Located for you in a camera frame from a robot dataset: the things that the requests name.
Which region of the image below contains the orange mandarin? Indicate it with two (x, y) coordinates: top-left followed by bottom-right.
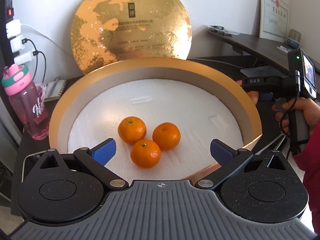
(118, 116), (147, 145)
(130, 139), (162, 168)
(152, 122), (181, 151)

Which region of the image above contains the red yellow apple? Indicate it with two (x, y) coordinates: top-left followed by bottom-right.
(247, 91), (259, 105)

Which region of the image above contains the person right hand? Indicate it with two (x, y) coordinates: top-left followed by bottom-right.
(272, 97), (320, 138)

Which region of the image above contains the small green device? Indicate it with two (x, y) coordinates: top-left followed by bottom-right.
(287, 29), (302, 49)

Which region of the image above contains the smartphone with white case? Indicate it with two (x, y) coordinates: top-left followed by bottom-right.
(22, 152), (44, 181)

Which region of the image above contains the framed white certificate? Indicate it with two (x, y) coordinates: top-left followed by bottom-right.
(259, 0), (290, 43)

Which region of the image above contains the round gold box base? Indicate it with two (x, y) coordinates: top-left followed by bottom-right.
(49, 58), (262, 182)

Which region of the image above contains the spiral notebook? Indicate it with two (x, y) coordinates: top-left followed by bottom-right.
(44, 79), (67, 102)

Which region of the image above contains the pink water bottle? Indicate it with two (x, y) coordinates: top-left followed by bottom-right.
(1, 63), (49, 140)

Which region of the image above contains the bottom white charger plug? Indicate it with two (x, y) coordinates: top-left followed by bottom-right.
(14, 50), (35, 65)

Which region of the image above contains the white charger plug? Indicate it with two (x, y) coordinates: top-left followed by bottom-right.
(14, 50), (35, 65)
(10, 35), (25, 53)
(5, 20), (22, 39)

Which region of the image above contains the black power strip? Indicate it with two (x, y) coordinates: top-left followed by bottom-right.
(0, 0), (19, 67)

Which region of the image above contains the middle white charger plug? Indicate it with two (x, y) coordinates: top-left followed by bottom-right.
(10, 35), (25, 53)

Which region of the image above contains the round gold box lid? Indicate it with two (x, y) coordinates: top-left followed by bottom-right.
(71, 0), (192, 74)

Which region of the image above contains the top white charger plug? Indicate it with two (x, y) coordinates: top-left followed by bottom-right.
(5, 20), (22, 39)

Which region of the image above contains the gripper mounted camera with screen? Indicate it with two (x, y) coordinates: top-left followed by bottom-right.
(287, 48), (317, 100)

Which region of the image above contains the pink coiled cable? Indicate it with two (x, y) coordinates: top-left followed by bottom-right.
(36, 82), (48, 103)

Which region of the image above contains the black charger cable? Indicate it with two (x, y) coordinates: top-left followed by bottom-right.
(22, 37), (48, 83)

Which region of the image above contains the white charger cable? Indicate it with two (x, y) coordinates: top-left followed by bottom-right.
(20, 23), (75, 58)

